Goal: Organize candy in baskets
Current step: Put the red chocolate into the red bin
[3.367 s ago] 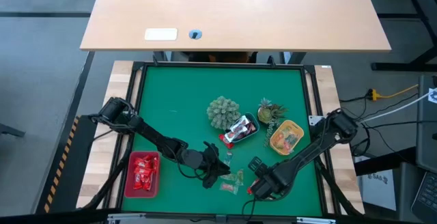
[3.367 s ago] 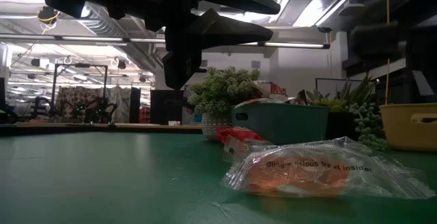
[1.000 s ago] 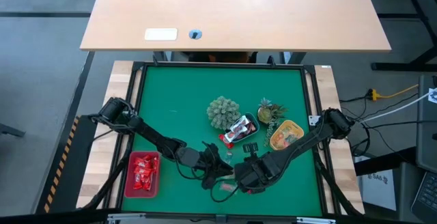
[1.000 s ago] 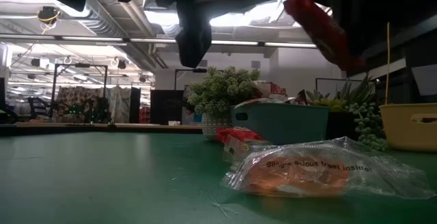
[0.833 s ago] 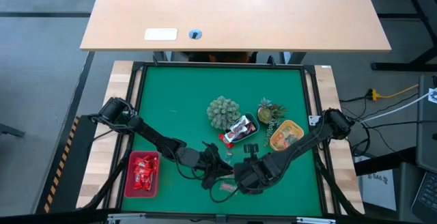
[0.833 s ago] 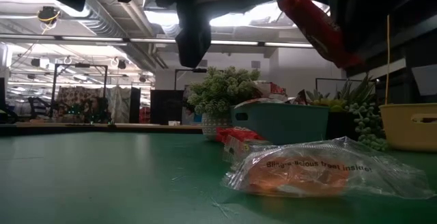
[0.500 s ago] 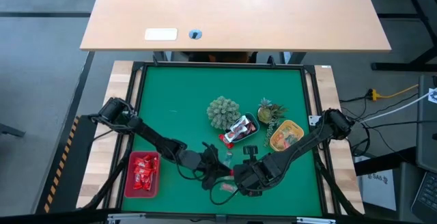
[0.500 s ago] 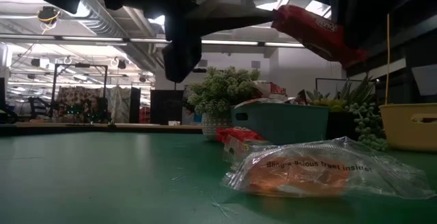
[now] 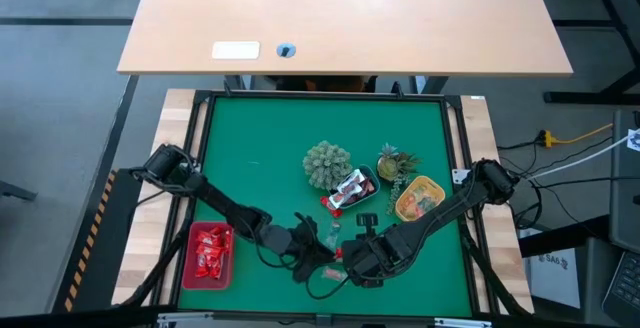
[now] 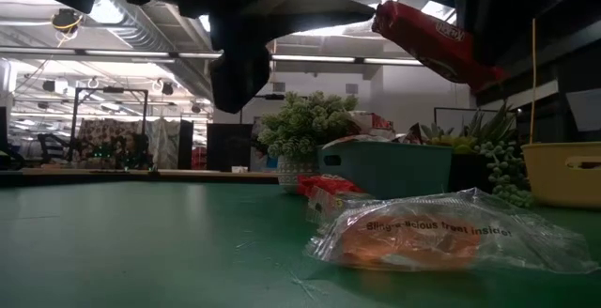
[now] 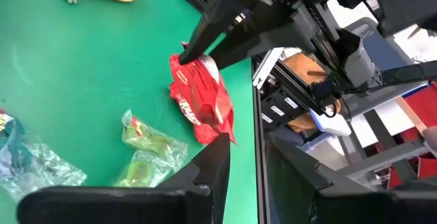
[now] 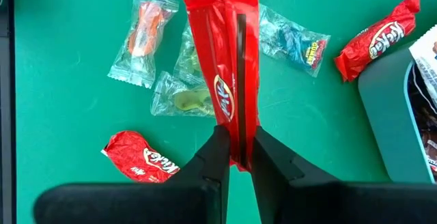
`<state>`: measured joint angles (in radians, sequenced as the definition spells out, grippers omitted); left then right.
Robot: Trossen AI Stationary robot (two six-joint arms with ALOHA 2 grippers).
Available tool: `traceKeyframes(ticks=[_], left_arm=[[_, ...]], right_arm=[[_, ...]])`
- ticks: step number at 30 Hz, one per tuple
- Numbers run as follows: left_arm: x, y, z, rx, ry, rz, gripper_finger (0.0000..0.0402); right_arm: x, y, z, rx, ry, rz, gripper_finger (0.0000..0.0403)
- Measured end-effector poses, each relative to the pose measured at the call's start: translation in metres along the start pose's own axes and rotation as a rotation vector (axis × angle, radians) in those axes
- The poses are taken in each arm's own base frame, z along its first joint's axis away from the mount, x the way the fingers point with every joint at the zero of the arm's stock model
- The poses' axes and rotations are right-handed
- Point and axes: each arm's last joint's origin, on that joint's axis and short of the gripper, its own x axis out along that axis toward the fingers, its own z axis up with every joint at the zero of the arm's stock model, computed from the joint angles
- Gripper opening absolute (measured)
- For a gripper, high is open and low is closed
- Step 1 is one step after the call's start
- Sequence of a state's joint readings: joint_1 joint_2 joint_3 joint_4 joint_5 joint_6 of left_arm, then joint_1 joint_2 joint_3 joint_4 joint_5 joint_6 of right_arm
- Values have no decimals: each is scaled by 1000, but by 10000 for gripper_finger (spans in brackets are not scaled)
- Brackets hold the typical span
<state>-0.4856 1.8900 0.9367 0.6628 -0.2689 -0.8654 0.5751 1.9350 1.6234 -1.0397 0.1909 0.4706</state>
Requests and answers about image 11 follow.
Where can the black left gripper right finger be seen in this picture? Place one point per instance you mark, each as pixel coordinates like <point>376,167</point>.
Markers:
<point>300,196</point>

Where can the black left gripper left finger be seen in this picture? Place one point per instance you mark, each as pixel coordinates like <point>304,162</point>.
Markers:
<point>102,207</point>

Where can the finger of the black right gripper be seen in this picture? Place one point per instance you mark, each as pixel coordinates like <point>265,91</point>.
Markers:
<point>232,2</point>
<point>273,32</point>

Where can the red KitKat bar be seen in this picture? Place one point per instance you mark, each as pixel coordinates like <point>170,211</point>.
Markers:
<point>201,94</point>

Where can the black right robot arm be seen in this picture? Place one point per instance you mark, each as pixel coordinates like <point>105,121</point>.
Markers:
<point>406,2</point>

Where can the black power supply box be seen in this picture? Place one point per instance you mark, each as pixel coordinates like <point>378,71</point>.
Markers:
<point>280,109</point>

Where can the white plastic box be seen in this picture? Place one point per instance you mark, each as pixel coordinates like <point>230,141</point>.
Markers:
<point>333,125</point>

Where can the grey plastic bin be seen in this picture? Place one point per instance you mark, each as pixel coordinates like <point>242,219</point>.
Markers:
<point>392,50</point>

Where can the green table mat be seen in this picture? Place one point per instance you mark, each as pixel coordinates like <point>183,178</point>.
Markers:
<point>85,63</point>

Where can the red storage bin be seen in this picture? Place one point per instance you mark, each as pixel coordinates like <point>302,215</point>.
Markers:
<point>423,104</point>

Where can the silver frame bracket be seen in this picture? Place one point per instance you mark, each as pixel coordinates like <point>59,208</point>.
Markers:
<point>269,67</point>

